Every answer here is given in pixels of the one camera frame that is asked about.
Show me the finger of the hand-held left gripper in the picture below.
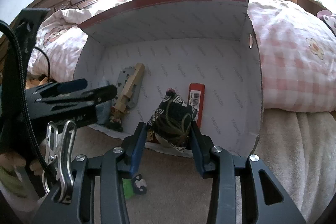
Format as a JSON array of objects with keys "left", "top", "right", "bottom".
[
  {"left": 26, "top": 78, "right": 88, "bottom": 104},
  {"left": 35, "top": 84, "right": 118, "bottom": 112}
]

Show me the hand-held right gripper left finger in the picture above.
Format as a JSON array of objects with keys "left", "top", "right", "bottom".
[{"left": 31, "top": 122, "right": 147, "bottom": 224}]

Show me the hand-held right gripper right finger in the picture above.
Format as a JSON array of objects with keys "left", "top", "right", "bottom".
[{"left": 189, "top": 120, "right": 306, "bottom": 224}]

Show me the blue grey soft item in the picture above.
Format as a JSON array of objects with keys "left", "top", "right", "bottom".
[{"left": 96, "top": 80, "right": 116, "bottom": 125}]

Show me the wooden block puzzle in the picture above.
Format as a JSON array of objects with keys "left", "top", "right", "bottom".
[{"left": 115, "top": 63, "right": 145, "bottom": 109}]

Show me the black patterned fabric pouch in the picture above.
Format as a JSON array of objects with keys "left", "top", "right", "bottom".
[{"left": 146, "top": 88, "right": 198, "bottom": 152}]

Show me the white cardboard box red rim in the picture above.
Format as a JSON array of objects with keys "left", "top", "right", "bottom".
[{"left": 73, "top": 0, "right": 264, "bottom": 159}]

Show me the person's left hand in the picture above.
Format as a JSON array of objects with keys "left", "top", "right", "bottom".
[{"left": 0, "top": 152, "right": 44, "bottom": 173}]

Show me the grey holed flat case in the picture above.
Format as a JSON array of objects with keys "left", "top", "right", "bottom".
[{"left": 115, "top": 67, "right": 143, "bottom": 109}]

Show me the small brown figurine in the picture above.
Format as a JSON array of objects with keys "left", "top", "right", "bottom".
[{"left": 105, "top": 106, "right": 130, "bottom": 132}]

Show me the black white panda toy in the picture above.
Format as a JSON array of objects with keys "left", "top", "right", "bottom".
[{"left": 131, "top": 174, "right": 147, "bottom": 194}]

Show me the green plush toy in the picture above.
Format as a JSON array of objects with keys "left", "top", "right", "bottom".
[{"left": 122, "top": 179, "right": 135, "bottom": 199}]

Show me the red flat pack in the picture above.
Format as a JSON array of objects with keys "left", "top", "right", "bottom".
[{"left": 188, "top": 83, "right": 206, "bottom": 128}]

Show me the beige fleece bed sheet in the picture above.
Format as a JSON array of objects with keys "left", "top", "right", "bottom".
[{"left": 76, "top": 109, "right": 336, "bottom": 224}]

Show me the pink checked quilt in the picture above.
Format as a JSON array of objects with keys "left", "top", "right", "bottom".
[{"left": 28, "top": 0, "right": 336, "bottom": 112}]

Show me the purple printed pillow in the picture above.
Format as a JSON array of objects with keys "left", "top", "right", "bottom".
[{"left": 316, "top": 9, "right": 336, "bottom": 35}]

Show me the thin black cable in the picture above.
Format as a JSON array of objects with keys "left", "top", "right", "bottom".
[{"left": 33, "top": 47, "right": 54, "bottom": 81}]

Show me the black braided cable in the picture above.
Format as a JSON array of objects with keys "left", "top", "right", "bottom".
[{"left": 0, "top": 20, "right": 57, "bottom": 180}]

